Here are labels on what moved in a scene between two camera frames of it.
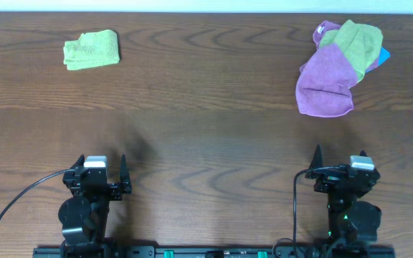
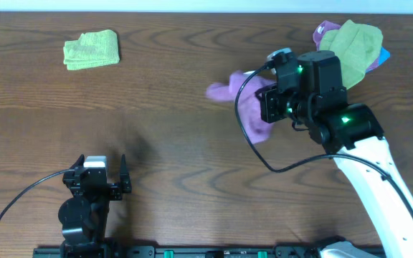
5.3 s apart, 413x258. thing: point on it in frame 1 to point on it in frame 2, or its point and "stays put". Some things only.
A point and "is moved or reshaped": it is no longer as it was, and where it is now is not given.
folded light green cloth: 91,50 stays put
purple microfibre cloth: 322,87 is moved or reshaped
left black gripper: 97,184 stays put
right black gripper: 328,178 to 269,97
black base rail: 213,251 stays put
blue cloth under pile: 383,55 stays put
